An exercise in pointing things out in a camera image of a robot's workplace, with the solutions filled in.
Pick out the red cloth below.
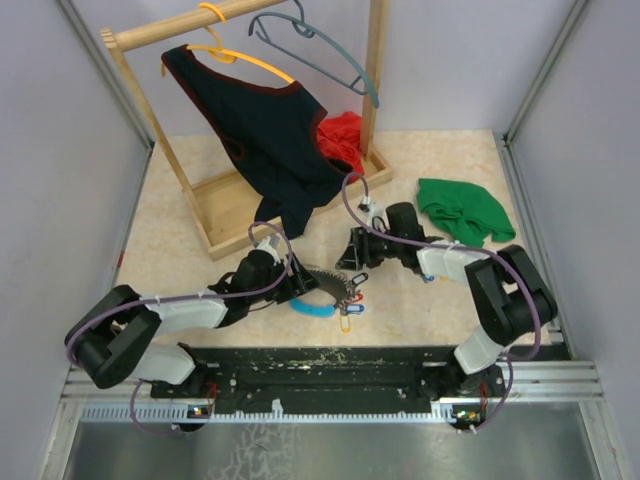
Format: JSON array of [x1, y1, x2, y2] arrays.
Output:
[[317, 111, 365, 175]]

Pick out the blue tag on disc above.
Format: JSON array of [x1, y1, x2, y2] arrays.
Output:
[[345, 304, 365, 315]]

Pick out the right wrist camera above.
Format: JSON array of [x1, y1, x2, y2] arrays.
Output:
[[358, 195, 384, 227]]

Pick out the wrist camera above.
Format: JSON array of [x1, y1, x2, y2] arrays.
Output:
[[358, 195, 384, 227], [255, 234, 281, 264]]

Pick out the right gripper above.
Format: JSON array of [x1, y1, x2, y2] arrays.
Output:
[[336, 225, 403, 272]]

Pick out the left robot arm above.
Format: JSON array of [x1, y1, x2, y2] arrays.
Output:
[[64, 247, 319, 397]]

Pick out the navy tank top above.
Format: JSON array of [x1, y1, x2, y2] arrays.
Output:
[[161, 46, 352, 239]]

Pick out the black tag on disc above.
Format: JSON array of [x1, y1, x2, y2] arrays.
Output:
[[350, 272, 369, 289]]

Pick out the green cloth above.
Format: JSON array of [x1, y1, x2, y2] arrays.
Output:
[[416, 178, 516, 248]]

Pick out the blue-grey hanger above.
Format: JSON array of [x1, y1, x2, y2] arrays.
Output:
[[248, 1, 380, 109]]

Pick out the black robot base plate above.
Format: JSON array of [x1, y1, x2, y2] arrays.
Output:
[[151, 347, 506, 415]]

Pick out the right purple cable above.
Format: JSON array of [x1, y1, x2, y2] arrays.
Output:
[[340, 171, 543, 434]]

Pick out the wooden clothes rack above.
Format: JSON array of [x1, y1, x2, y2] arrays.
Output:
[[101, 1, 393, 260]]

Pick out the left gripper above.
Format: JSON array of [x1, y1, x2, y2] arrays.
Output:
[[249, 251, 323, 305]]

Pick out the yellow tag on disc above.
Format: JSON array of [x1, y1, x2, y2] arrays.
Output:
[[340, 314, 351, 334]]

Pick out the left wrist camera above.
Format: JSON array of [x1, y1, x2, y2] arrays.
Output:
[[255, 234, 281, 264]]

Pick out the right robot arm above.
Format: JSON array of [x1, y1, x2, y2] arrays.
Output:
[[336, 195, 558, 396]]

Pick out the yellow hanger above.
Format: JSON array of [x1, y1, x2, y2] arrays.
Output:
[[160, 2, 295, 85]]

